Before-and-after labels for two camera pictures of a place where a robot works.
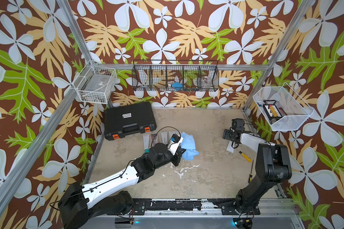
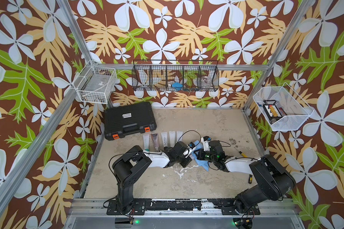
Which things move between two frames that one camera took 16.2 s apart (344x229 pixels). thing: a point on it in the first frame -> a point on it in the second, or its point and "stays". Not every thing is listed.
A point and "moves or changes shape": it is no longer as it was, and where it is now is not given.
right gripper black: x=225 y=133 -> x=199 y=154
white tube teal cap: x=146 y=143 stays
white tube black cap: x=164 y=137 stays
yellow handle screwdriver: x=244 y=155 stays
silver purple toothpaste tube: x=155 y=140 stays
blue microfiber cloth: x=188 y=143 moves or changes shape
